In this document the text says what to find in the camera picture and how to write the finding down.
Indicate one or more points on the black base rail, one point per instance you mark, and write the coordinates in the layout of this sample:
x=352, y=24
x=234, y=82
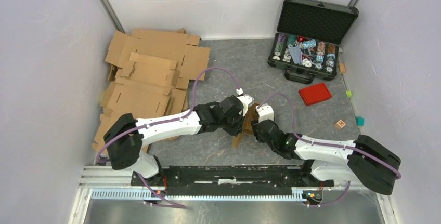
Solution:
x=263, y=180

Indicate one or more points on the stack of flat cardboard boxes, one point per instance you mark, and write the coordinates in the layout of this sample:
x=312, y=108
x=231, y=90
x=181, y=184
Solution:
x=150, y=71

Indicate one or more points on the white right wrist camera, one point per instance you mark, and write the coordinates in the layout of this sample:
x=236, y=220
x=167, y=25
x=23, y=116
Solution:
x=264, y=112

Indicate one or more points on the small orange wooden block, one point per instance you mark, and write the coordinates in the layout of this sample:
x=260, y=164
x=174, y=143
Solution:
x=342, y=68

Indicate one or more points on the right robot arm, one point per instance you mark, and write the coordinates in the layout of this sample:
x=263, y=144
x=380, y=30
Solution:
x=364, y=159

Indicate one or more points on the wooden letter cube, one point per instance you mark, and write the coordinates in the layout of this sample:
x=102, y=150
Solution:
x=339, y=124

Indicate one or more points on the teal cube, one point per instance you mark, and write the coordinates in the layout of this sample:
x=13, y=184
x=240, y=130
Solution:
x=360, y=121

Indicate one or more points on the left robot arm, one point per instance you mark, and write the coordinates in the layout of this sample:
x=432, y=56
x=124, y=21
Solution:
x=126, y=138

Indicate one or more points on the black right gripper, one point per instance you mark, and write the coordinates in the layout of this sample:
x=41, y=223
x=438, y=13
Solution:
x=258, y=139

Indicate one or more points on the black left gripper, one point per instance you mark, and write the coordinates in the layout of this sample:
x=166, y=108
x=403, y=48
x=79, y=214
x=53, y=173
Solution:
x=237, y=129

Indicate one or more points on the brown cardboard box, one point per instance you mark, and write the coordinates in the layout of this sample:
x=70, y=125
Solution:
x=250, y=116

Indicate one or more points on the black poker chip case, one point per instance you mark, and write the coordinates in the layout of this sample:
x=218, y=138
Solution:
x=306, y=44

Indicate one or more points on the red flat box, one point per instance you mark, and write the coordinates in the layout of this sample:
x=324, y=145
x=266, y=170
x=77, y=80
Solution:
x=315, y=94

